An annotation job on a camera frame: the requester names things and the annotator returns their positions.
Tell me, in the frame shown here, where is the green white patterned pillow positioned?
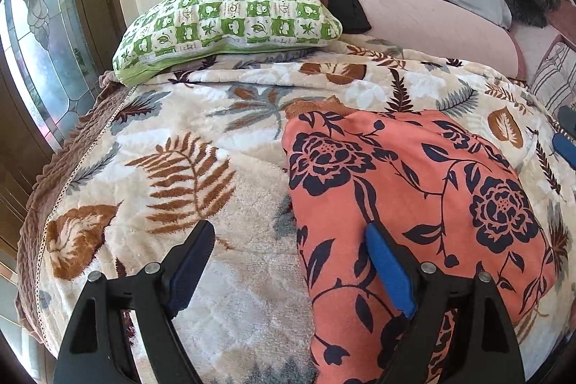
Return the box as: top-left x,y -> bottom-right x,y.
112,0 -> 343,86

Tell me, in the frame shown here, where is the stained glass window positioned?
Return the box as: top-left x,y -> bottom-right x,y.
1,0 -> 98,150

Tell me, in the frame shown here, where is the pink bed sheet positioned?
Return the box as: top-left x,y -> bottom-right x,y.
359,0 -> 575,82

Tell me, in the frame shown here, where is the striped cushion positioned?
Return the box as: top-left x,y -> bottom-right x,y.
529,41 -> 576,118

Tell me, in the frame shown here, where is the cream leaf-print fleece blanket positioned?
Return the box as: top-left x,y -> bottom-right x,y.
15,35 -> 575,383

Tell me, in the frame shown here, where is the coral floral garment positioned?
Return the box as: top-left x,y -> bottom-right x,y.
282,102 -> 569,383

